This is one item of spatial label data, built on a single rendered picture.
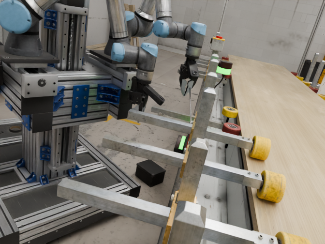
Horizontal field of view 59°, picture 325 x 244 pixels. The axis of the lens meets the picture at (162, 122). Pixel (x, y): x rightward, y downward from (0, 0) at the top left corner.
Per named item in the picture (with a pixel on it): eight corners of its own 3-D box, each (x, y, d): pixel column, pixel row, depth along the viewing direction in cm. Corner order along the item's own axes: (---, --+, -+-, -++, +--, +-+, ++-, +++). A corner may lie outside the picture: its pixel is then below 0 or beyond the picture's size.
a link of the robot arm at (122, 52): (109, 56, 128) (133, 60, 131) (110, 62, 118) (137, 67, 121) (111, 38, 125) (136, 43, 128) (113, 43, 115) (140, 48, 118)
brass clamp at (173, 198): (158, 243, 56) (163, 223, 54) (169, 202, 68) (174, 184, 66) (189, 253, 55) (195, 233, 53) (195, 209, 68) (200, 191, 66)
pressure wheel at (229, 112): (226, 131, 150) (231, 111, 146) (214, 125, 156) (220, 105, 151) (235, 130, 155) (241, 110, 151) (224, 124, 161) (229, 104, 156)
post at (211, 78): (179, 186, 118) (207, 72, 100) (180, 181, 121) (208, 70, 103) (187, 188, 117) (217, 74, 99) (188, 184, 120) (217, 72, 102)
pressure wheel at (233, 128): (217, 149, 129) (224, 126, 125) (217, 142, 136) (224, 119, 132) (234, 153, 128) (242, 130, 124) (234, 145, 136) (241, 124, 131)
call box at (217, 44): (209, 50, 169) (213, 37, 166) (210, 49, 175) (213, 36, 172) (221, 53, 168) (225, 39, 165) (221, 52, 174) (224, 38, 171)
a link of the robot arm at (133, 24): (104, 34, 154) (107, 7, 149) (122, 35, 164) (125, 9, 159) (119, 38, 147) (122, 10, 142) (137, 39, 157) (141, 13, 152)
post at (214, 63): (186, 156, 140) (211, 58, 122) (187, 153, 143) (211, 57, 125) (193, 158, 140) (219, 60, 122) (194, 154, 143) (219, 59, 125)
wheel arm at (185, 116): (150, 113, 159) (151, 106, 157) (151, 111, 162) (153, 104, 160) (228, 132, 154) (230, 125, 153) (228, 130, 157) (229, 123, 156)
